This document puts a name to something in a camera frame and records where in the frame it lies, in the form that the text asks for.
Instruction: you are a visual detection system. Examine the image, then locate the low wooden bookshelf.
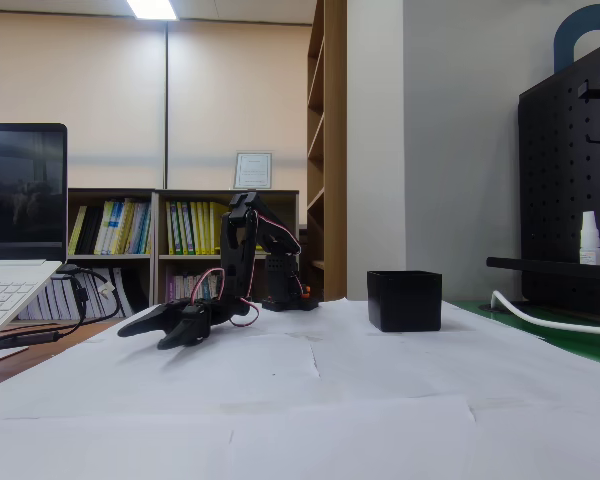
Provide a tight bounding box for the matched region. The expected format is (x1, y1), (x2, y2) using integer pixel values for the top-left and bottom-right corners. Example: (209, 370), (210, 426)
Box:
(152, 188), (301, 307)
(67, 188), (156, 321)

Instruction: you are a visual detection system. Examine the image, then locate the red servo cable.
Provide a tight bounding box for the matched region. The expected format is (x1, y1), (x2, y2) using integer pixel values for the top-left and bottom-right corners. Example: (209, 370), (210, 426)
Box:
(189, 267), (261, 330)

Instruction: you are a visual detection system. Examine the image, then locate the white power strip cable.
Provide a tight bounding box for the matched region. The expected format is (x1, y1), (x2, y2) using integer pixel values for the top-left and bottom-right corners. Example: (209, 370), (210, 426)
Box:
(489, 290), (600, 335)

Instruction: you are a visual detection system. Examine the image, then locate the black pegboard shelf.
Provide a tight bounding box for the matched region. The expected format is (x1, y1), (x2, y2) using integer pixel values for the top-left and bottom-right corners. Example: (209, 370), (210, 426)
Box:
(485, 256), (600, 282)

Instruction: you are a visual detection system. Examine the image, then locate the black open box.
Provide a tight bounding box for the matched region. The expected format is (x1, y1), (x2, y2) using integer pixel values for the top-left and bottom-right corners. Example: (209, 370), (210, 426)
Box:
(366, 269), (443, 333)

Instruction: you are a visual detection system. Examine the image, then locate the yellow leaning book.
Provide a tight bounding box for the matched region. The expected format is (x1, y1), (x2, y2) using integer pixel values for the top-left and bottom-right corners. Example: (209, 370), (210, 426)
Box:
(68, 204), (88, 255)

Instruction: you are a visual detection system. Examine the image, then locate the black laptop cable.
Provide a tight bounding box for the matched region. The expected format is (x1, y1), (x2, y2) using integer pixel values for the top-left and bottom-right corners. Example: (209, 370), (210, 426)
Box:
(0, 263), (90, 351)

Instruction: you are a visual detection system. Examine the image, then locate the ceiling light panel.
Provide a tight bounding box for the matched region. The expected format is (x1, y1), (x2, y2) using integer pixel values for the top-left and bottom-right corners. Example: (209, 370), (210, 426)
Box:
(125, 0), (178, 22)

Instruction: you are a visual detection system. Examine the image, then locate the white small bottle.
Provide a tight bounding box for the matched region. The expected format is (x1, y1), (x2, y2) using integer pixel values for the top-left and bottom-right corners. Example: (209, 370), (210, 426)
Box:
(578, 210), (600, 266)

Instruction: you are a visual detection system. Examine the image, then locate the framed certificate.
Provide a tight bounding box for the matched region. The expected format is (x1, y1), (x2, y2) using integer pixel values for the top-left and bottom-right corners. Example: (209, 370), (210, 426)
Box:
(233, 151), (275, 191)

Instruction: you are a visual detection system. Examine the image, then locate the black book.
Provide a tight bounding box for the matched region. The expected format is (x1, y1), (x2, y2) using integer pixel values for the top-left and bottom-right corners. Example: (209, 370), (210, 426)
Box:
(75, 204), (105, 255)

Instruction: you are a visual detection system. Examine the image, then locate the tall wooden bookshelf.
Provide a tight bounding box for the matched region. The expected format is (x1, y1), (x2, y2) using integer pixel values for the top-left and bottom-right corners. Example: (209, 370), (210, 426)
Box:
(307, 0), (349, 303)

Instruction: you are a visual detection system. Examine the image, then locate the black looped cable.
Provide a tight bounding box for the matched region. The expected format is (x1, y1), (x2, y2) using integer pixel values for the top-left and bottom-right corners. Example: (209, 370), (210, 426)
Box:
(82, 269), (124, 322)

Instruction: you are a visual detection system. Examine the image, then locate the flat yellow folder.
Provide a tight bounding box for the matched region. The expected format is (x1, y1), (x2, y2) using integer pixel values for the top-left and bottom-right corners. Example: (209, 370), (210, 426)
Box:
(214, 244), (270, 255)

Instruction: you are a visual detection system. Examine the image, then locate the black pegboard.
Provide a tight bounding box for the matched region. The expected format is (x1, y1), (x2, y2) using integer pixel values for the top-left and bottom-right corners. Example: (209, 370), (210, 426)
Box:
(517, 35), (600, 321)

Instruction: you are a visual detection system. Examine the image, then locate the blue arch shaped board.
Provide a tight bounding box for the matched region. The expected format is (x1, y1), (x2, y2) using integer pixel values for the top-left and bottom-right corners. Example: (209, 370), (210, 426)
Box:
(553, 3), (600, 75)

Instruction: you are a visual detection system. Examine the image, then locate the white paper sheet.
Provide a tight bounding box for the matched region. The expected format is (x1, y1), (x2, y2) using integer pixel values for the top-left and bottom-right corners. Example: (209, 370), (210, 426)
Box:
(92, 302), (244, 354)
(299, 298), (486, 341)
(0, 412), (236, 480)
(227, 393), (476, 480)
(0, 333), (324, 421)
(467, 389), (600, 480)
(309, 319), (600, 404)
(237, 299), (316, 341)

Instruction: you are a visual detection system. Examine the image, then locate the white laptop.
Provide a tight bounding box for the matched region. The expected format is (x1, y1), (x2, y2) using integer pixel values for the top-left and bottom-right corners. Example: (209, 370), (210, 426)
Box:
(0, 123), (69, 350)

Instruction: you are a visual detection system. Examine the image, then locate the white leaning book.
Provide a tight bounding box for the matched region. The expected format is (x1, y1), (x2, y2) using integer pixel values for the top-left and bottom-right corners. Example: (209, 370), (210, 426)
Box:
(110, 267), (134, 319)

